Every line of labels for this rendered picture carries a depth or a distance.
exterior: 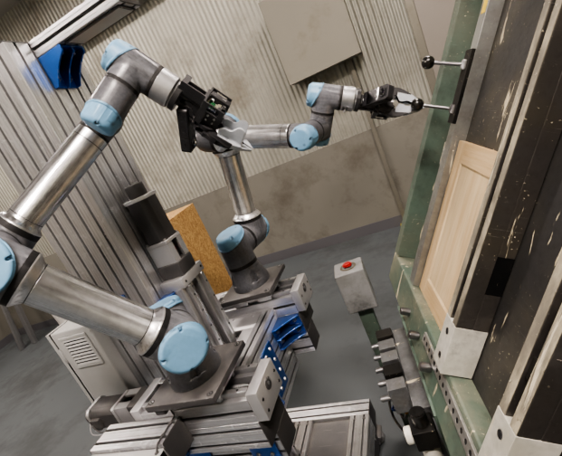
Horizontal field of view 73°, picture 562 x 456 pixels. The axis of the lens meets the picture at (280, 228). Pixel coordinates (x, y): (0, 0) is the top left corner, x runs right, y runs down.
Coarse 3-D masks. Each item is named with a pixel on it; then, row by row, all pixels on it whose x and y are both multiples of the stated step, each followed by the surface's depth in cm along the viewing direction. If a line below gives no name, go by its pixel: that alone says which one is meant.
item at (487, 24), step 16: (496, 0) 99; (480, 16) 103; (496, 16) 100; (480, 32) 102; (480, 48) 103; (480, 64) 104; (480, 80) 105; (464, 96) 107; (464, 112) 108; (464, 128) 110; (448, 144) 113; (448, 160) 113; (448, 176) 115; (432, 208) 119; (432, 224) 120; (416, 256) 128; (416, 272) 126
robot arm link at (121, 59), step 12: (108, 48) 77; (120, 48) 78; (132, 48) 79; (108, 60) 78; (120, 60) 78; (132, 60) 78; (144, 60) 80; (108, 72) 81; (120, 72) 78; (132, 72) 79; (144, 72) 79; (156, 72) 80; (132, 84) 79; (144, 84) 80
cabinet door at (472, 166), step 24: (456, 168) 110; (480, 168) 94; (456, 192) 108; (480, 192) 93; (456, 216) 105; (432, 240) 121; (456, 240) 102; (432, 264) 118; (456, 264) 100; (432, 288) 115; (432, 312) 112
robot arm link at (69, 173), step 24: (72, 144) 86; (96, 144) 88; (48, 168) 84; (72, 168) 86; (24, 192) 83; (48, 192) 84; (0, 216) 81; (24, 216) 82; (48, 216) 86; (24, 240) 82
